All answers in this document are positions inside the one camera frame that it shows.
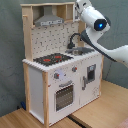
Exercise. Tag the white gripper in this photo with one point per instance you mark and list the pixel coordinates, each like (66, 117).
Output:
(82, 4)

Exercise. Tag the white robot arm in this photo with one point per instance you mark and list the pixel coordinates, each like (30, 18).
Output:
(97, 25)

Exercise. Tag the wooden toy kitchen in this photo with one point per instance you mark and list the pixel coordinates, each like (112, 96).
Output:
(40, 84)

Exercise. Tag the grey range hood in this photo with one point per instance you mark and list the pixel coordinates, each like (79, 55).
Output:
(48, 18)

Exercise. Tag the black toy faucet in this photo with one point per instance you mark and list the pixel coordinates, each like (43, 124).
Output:
(71, 44)

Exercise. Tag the grey toy sink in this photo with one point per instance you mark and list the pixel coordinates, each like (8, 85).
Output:
(79, 51)

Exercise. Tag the right red stove knob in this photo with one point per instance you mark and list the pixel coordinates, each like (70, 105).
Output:
(74, 69)

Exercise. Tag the red stove knob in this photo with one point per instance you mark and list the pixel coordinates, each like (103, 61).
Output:
(56, 75)
(74, 69)

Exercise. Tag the white cabinet door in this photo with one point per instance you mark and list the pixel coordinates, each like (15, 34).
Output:
(90, 78)

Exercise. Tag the black toy stovetop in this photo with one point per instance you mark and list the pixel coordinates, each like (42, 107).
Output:
(52, 59)

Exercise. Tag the left red stove knob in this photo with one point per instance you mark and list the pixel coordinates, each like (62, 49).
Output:
(56, 75)

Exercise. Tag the white oven door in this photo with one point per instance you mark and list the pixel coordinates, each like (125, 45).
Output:
(64, 97)

